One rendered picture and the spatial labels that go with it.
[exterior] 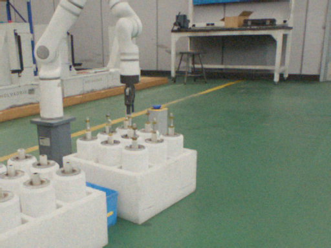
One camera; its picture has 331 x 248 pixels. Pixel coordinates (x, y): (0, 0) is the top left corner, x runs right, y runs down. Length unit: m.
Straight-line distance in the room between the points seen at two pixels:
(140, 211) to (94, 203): 0.25
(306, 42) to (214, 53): 1.38
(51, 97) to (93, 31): 6.14
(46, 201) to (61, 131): 0.66
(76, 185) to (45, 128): 0.60
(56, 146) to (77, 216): 0.62
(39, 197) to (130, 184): 0.39
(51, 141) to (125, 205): 0.49
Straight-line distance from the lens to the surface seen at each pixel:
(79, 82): 4.09
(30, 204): 1.04
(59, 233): 1.07
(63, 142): 1.67
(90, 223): 1.14
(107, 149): 1.39
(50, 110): 1.65
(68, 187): 1.10
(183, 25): 5.92
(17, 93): 3.49
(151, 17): 7.03
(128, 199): 1.33
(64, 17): 1.59
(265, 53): 6.29
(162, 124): 1.76
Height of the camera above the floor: 0.62
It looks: 17 degrees down
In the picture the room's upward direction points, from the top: 2 degrees counter-clockwise
